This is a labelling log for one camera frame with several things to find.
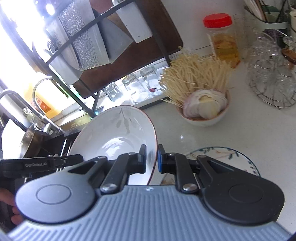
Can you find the bowl of enoki and garlic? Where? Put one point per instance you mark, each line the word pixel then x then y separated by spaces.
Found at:
pixel 198 87

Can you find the upturned glass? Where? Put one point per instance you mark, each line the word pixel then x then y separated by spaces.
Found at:
pixel 151 79
pixel 135 88
pixel 112 92

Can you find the steel pot in sink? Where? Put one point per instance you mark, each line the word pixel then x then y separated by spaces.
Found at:
pixel 31 143

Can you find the upturned glass right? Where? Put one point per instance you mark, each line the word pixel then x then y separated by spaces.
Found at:
pixel 151 79

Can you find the upturned glass left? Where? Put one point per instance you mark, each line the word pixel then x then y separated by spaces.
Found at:
pixel 112 92

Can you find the orange detergent bottle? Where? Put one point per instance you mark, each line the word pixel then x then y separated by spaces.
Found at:
pixel 40 102

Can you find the chrome gooseneck faucet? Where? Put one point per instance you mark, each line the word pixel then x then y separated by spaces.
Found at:
pixel 52 93

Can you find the white leaf-pattern deep bowl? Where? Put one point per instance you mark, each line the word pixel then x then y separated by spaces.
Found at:
pixel 118 130

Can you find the floral teal-rim plate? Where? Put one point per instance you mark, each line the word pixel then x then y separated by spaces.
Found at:
pixel 228 156

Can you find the red-lid plastic jar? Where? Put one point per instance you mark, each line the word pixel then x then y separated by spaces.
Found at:
pixel 222 38

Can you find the upturned glass middle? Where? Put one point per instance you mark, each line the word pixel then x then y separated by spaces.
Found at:
pixel 135 88

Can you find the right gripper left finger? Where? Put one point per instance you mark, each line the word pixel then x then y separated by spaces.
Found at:
pixel 125 165

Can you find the black knife rack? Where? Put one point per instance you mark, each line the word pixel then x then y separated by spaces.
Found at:
pixel 76 31

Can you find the person's left hand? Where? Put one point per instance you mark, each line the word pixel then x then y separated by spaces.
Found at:
pixel 8 198

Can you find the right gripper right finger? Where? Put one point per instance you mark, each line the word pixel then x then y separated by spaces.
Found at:
pixel 182 169

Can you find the green chopstick holder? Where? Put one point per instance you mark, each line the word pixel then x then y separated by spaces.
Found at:
pixel 264 17

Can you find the dark brown cutting board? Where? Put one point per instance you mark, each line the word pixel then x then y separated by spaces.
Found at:
pixel 137 55

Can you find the wire rack with glass cups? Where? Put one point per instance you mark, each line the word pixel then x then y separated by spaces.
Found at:
pixel 271 68

